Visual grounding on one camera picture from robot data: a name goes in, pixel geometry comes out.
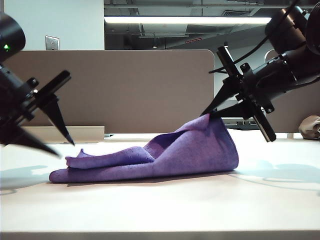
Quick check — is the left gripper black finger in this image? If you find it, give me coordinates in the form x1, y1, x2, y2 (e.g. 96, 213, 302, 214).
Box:
46, 96, 76, 146
0, 124, 61, 158

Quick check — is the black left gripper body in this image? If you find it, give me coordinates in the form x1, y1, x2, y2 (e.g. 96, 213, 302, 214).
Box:
0, 66, 72, 127

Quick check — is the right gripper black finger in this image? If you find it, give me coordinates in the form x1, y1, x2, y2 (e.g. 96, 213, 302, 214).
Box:
209, 100, 245, 119
199, 74, 241, 116

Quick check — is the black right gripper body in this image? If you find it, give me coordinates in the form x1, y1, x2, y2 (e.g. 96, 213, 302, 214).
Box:
216, 45, 298, 143

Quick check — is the purple microfiber cloth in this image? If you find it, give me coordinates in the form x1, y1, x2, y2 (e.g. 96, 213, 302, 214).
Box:
48, 113, 240, 184

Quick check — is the white office desk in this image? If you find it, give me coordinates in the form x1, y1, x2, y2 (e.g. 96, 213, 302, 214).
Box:
221, 117, 260, 130

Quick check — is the brown fabric desk partition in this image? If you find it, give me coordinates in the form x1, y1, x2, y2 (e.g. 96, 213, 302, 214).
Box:
264, 49, 320, 133
3, 49, 215, 134

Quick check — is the crumpled brown bag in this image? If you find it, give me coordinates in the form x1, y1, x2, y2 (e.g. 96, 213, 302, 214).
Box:
298, 115, 320, 140

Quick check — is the long white ceiling light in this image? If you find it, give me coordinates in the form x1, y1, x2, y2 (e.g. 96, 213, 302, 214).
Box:
103, 16, 273, 25

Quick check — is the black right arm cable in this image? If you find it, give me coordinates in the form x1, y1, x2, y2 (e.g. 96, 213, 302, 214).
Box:
208, 0, 301, 75

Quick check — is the silver wall switch plate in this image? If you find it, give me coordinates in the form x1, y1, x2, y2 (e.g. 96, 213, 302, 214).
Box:
45, 35, 60, 51

